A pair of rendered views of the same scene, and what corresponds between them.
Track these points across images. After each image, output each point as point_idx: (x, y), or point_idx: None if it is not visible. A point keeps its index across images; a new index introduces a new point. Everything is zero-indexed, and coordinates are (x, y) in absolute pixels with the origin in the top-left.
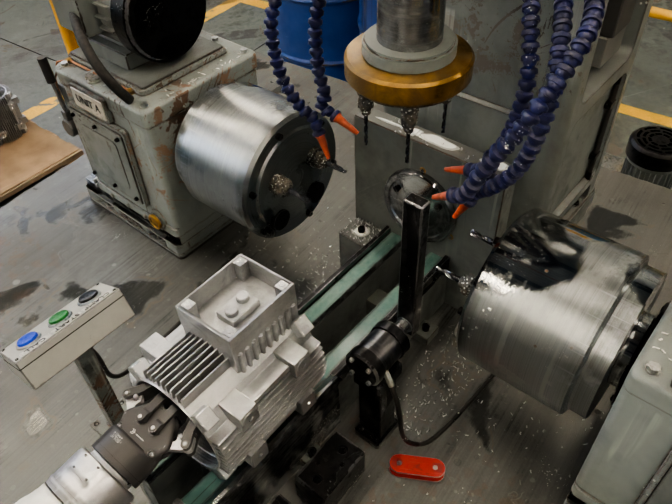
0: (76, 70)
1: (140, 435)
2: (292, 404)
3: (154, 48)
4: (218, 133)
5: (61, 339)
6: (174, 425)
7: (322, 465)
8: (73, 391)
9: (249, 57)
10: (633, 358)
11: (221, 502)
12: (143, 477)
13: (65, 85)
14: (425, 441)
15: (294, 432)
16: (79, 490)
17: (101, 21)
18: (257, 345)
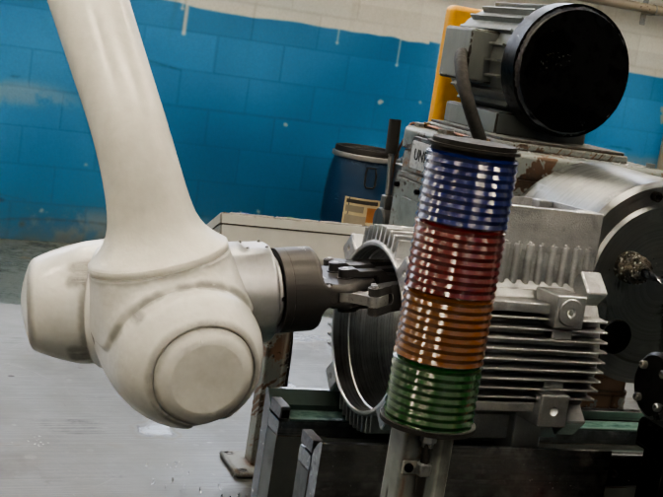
0: (429, 129)
1: (325, 275)
2: (530, 380)
3: (538, 103)
4: (575, 184)
5: (279, 228)
6: (370, 283)
7: None
8: (218, 429)
9: (655, 174)
10: None
11: (366, 456)
12: (303, 306)
13: (406, 146)
14: None
15: (510, 475)
16: (235, 249)
17: (488, 69)
18: (520, 259)
